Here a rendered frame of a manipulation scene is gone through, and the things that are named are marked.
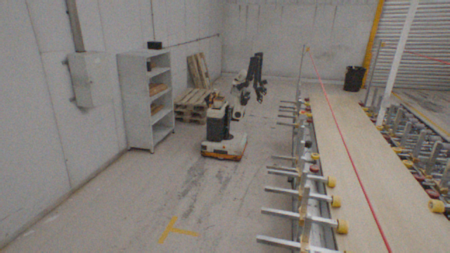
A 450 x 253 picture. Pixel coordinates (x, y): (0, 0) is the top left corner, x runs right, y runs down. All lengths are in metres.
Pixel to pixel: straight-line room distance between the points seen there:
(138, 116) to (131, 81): 0.55
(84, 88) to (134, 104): 1.01
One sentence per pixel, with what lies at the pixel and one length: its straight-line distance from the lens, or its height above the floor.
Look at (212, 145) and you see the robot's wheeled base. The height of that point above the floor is 0.25.
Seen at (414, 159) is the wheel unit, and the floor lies 0.85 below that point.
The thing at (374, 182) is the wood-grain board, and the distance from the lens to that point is 2.60.
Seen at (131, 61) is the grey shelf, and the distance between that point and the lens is 4.28.
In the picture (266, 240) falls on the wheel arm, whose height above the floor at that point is 0.96.
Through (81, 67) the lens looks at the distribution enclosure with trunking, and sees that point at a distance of 3.57.
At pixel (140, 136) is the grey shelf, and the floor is 0.28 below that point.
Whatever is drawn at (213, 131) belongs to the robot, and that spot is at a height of 0.46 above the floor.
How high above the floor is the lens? 2.14
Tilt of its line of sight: 22 degrees down
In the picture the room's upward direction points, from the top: 2 degrees clockwise
